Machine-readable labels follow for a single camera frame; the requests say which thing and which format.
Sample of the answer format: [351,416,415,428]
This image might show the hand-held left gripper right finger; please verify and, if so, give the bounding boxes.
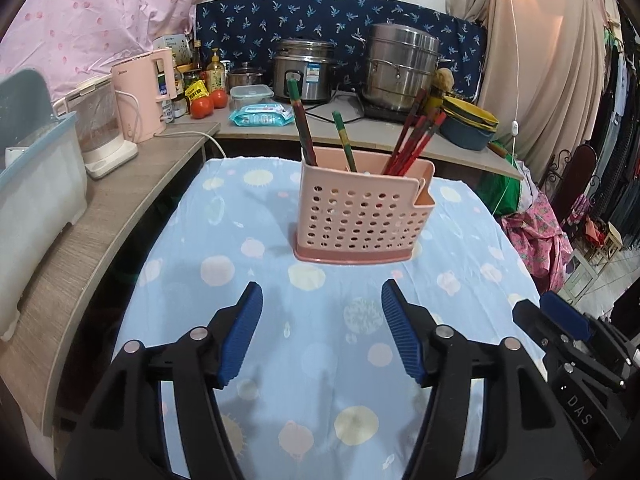
[381,278,583,480]

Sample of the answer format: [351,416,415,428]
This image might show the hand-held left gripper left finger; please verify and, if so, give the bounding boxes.
[62,281,264,480]

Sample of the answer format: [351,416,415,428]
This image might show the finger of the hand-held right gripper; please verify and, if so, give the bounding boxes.
[512,299,626,391]
[540,291,596,342]

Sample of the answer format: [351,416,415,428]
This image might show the pink perforated utensil holder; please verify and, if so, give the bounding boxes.
[292,147,435,265]

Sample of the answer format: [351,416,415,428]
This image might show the bright red chopstick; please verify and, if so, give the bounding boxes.
[385,116,427,176]
[400,111,447,175]

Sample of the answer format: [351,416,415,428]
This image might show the green chopstick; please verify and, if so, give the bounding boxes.
[286,79,318,167]
[332,111,358,173]

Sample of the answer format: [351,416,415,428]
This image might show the maroon chopstick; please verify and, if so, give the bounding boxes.
[395,116,435,173]
[391,88,428,168]

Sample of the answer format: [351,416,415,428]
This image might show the blue dotted tablecloth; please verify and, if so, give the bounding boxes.
[112,156,551,480]

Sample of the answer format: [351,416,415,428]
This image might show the small stool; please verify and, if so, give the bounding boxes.
[570,220,623,306]

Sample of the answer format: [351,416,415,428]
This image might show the pink floral cloth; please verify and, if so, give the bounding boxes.
[502,190,573,293]

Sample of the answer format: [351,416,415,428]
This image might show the green cloth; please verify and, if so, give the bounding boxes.
[480,152,523,216]

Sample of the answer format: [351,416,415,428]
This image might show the dark ornate chair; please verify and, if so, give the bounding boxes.
[542,142,601,231]

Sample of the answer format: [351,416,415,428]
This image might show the wooden counter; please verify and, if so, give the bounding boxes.
[0,120,523,436]

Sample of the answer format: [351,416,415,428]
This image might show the hanging clothes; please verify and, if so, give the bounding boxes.
[587,30,640,251]

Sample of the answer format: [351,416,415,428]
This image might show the stack of blue yellow bowls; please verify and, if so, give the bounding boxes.
[440,95,500,151]

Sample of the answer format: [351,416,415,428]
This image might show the blue wet wipes packet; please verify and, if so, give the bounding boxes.
[229,104,295,127]

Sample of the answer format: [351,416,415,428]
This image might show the black induction cooker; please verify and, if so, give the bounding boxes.
[357,102,416,123]

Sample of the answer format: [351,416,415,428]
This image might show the clear food container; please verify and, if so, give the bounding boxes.
[230,85,275,111]

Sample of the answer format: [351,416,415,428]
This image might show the light blue plastic tub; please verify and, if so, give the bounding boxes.
[0,69,88,341]

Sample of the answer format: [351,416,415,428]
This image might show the white glass kettle appliance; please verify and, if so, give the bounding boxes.
[52,75,138,180]

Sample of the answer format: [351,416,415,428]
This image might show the small lidded pot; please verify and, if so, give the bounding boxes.
[227,62,266,92]

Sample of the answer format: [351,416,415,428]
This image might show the pink electric kettle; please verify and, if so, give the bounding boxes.
[111,47,176,143]

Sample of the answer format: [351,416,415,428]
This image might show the beige curtain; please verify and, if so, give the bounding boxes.
[447,0,621,181]

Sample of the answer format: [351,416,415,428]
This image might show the yellow oil bottle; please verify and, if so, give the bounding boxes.
[206,49,226,92]

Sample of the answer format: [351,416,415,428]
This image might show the steel steamer pot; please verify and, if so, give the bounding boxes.
[361,23,442,112]

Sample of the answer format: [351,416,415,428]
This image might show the steel rice cooker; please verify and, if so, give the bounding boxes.
[272,39,338,105]

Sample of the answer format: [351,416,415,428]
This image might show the navy floral cloth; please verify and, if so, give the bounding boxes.
[194,0,488,101]

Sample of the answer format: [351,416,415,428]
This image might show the pink dotted sheet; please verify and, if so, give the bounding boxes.
[0,0,231,106]

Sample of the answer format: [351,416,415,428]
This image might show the white cable with switch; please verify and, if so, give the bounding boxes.
[492,0,523,211]

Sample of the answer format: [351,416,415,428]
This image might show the white kettle power cable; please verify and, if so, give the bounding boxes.
[155,130,226,161]

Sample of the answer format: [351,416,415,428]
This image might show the black power cable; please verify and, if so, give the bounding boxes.
[302,87,366,125]

